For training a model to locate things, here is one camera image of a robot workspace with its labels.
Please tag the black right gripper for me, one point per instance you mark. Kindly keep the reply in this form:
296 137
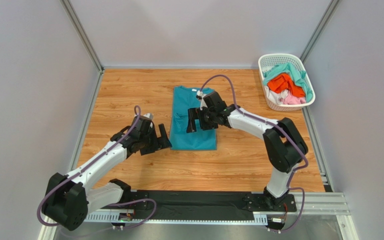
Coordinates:
202 116

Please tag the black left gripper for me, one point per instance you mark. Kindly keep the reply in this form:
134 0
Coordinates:
159 142

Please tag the teal t shirt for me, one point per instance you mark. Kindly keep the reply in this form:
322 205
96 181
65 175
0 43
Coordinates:
185 98

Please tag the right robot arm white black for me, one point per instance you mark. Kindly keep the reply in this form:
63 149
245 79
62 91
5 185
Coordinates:
284 145

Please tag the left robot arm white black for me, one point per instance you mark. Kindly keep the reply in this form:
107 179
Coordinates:
70 197

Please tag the white shirt in basket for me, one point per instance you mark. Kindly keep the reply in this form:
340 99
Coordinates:
276 98

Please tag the orange shirt in basket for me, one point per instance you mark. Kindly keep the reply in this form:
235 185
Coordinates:
284 82

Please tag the pink shirt in basket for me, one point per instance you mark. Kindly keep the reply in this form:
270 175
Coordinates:
290 99

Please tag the white plastic laundry basket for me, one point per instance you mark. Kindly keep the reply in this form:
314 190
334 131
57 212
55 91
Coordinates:
267 61

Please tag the light teal shirt in basket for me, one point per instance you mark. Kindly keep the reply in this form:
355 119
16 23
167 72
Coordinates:
298 76

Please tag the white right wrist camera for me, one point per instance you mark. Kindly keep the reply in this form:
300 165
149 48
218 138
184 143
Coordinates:
200 96

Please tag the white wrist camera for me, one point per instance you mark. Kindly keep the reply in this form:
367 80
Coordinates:
148 116
200 96

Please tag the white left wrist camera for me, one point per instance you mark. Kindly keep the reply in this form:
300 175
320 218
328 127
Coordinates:
148 116

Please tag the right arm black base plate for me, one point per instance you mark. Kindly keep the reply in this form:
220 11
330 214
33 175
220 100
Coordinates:
264 202

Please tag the left corner aluminium post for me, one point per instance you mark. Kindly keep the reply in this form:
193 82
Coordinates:
76 22

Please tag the corner aluminium post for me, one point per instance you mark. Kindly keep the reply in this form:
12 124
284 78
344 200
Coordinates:
76 22
323 22

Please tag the aluminium front rail frame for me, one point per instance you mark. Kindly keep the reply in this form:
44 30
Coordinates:
310 204

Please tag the right corner aluminium post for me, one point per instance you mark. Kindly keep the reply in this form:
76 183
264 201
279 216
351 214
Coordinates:
323 22

